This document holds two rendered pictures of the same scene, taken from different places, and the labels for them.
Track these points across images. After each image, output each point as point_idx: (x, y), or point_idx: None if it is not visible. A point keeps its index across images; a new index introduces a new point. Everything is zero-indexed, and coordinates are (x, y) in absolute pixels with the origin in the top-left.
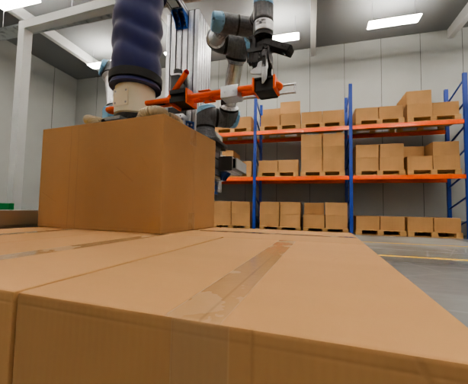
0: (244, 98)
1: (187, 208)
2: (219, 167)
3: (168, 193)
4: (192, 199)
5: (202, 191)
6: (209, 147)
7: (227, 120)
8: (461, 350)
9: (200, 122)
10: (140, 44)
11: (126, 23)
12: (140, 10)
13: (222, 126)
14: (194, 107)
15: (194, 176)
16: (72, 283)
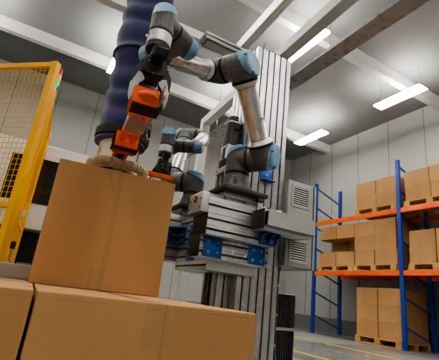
0: (147, 123)
1: (89, 261)
2: (253, 225)
3: (53, 238)
4: (104, 251)
5: (131, 244)
6: (158, 191)
7: (256, 159)
8: None
9: (226, 168)
10: (114, 103)
11: (109, 90)
12: (119, 74)
13: (255, 168)
14: (131, 148)
15: (114, 224)
16: None
